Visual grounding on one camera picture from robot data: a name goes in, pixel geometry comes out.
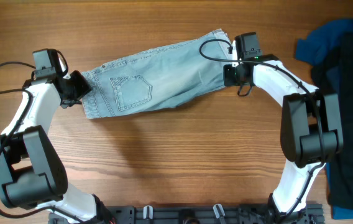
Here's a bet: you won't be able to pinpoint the light blue denim shorts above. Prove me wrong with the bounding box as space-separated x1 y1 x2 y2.
82 29 232 119

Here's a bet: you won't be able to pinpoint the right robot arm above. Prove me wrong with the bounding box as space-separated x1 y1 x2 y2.
224 32 343 223

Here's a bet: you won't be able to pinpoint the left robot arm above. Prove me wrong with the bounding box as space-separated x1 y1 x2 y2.
0 49 116 223

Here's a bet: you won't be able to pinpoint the blue cloth garment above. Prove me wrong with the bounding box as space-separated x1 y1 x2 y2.
295 19 353 220

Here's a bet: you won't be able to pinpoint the left black camera cable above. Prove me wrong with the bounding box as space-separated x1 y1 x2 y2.
0 49 87 224

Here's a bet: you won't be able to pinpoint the black camera cable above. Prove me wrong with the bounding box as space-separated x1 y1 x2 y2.
0 49 87 224
198 39 326 222

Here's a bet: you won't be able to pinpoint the right black camera cable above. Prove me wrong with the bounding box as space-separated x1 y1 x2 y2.
198 39 326 222

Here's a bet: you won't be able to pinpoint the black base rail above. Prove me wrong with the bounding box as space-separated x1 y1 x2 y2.
48 203 325 224

